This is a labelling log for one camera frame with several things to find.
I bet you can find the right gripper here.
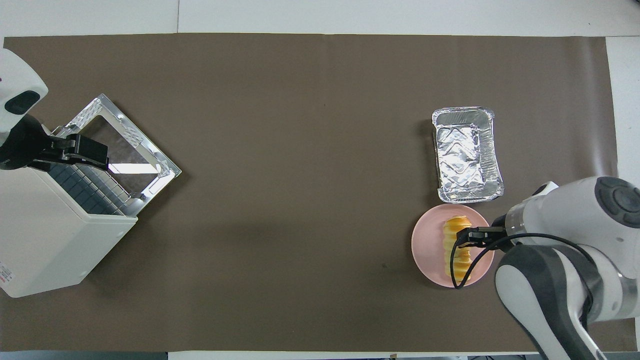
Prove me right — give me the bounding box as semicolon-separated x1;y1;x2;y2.
484;213;509;248

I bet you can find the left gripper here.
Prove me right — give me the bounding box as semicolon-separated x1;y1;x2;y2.
0;114;55;172

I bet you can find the golden bread loaf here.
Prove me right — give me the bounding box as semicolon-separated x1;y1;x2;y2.
442;215;474;282

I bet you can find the metal oven rack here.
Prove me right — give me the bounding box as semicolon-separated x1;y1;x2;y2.
46;161;137;217

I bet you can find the white toaster oven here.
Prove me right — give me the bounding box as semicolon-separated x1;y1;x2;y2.
0;93;183;299

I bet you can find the pink plate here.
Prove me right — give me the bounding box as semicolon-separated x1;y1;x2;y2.
411;203;496;289

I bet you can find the aluminium foil tray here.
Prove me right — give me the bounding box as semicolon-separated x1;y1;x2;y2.
431;105;505;204

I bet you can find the black cable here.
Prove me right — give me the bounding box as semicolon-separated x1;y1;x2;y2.
449;231;596;323

